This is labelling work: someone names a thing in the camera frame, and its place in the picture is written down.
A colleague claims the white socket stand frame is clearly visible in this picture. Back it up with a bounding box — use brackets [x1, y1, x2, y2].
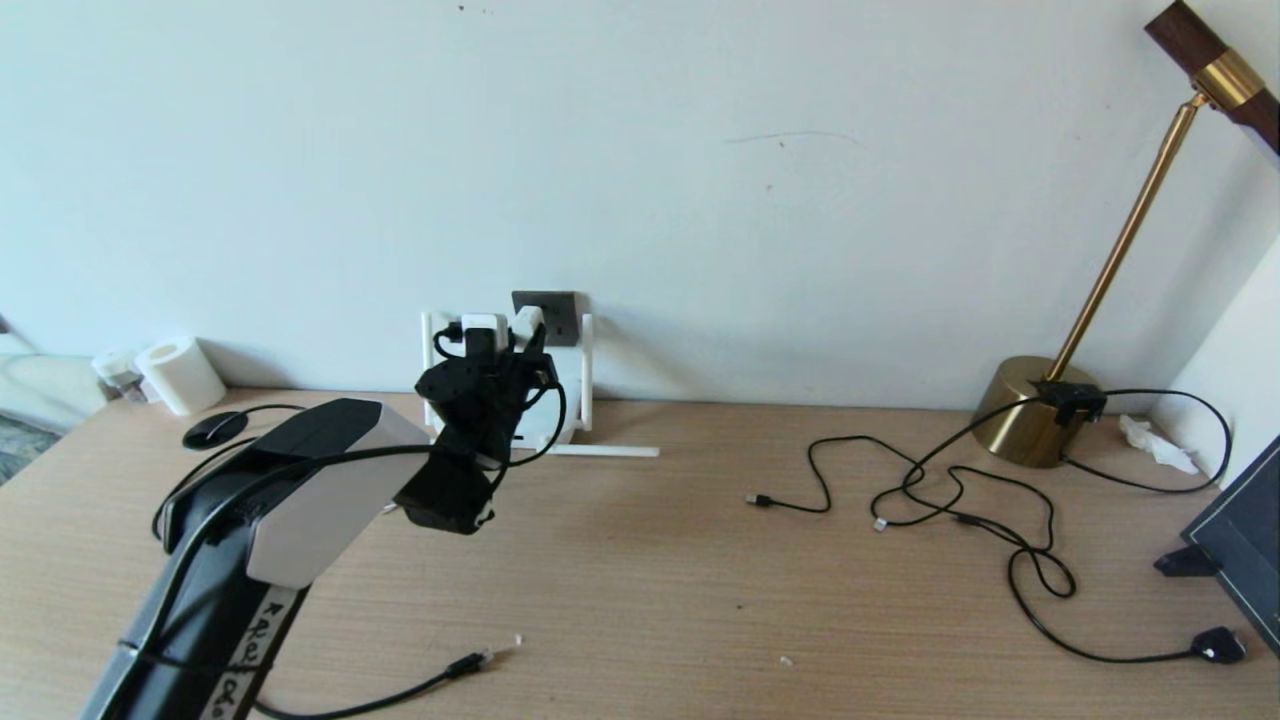
[420, 310, 662, 460]

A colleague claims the dark monitor on stand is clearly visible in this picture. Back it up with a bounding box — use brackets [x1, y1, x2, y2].
[1153, 433, 1280, 658]

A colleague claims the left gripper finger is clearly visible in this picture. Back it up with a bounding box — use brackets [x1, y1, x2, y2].
[508, 322, 549, 385]

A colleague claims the black cable with white connector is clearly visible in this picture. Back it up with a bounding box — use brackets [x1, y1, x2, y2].
[868, 396, 1063, 533]

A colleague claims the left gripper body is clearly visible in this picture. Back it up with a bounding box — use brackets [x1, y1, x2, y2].
[414, 347, 561, 469]

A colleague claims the crumpled white tissue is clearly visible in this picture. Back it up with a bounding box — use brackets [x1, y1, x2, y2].
[1117, 414, 1200, 475]

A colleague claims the white paper roll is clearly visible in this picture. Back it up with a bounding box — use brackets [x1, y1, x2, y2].
[134, 336, 228, 417]

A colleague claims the black ethernet cable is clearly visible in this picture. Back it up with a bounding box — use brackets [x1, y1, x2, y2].
[252, 647, 498, 720]

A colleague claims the brass desk lamp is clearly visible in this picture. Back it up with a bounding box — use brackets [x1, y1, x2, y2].
[970, 0, 1280, 470]

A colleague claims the black cable with usb plug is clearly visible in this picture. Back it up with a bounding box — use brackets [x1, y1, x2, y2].
[745, 435, 1078, 602]

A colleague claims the black power cord with plug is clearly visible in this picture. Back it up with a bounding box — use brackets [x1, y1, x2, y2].
[1005, 388, 1249, 667]

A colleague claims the dark grey wall socket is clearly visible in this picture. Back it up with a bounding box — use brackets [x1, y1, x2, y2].
[511, 290, 580, 348]

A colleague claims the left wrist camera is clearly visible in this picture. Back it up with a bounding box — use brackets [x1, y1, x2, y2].
[458, 313, 509, 375]

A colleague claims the black clip on lamp base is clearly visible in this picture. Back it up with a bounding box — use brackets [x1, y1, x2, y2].
[1034, 378, 1108, 424]

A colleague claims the black round puck with cord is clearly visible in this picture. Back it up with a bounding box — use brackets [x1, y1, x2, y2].
[182, 403, 307, 451]

